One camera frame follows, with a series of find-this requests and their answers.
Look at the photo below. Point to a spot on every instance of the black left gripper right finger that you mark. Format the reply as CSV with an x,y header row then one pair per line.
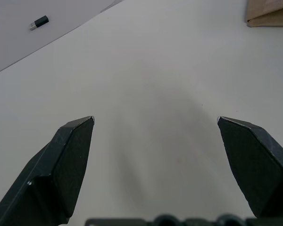
x,y
257,169

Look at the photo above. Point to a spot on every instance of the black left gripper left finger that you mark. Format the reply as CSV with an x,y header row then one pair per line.
x,y
61,169

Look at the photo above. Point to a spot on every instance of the black USB dongle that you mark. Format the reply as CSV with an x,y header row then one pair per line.
x,y
39,22

